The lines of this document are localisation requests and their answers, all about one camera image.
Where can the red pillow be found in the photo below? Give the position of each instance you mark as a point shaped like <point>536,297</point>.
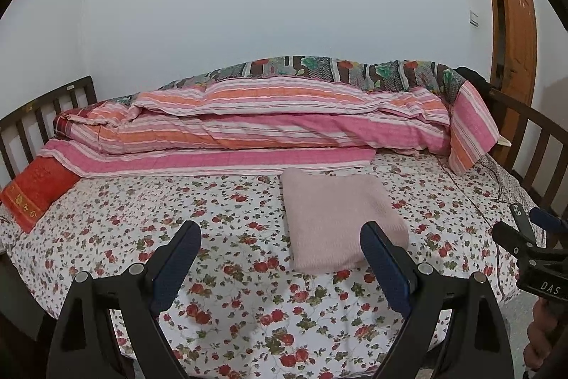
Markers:
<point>35,192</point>

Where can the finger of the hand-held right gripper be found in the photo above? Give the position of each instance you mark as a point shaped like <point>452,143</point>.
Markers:
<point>510,239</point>
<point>550,220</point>

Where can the dark floral patchwork quilt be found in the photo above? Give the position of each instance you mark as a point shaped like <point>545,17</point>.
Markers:
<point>333,68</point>

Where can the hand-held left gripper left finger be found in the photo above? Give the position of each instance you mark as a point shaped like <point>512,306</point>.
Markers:
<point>175,268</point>

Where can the black garment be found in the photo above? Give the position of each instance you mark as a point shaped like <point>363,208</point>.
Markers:
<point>472,75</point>

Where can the white wall switch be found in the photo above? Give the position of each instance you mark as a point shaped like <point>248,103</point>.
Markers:
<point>474,17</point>

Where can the person's right hand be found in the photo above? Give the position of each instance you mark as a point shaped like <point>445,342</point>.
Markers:
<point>538,334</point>

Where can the pink knit sweater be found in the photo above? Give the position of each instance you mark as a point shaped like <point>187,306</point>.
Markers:
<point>337,210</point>

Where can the small white object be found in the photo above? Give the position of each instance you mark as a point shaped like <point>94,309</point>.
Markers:
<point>506,142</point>

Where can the dark wooden headboard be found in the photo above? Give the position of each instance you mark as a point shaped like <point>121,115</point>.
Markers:
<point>49,97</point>

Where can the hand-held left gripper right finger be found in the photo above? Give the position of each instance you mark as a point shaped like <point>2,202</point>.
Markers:
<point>384,268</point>

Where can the white red floral bed sheet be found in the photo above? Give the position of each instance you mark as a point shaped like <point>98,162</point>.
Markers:
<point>222,201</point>

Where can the orange wooden door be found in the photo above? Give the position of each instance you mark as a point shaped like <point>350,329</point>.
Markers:
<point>517,28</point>

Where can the pink orange striped quilt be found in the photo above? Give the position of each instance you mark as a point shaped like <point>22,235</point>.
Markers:
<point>266,130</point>

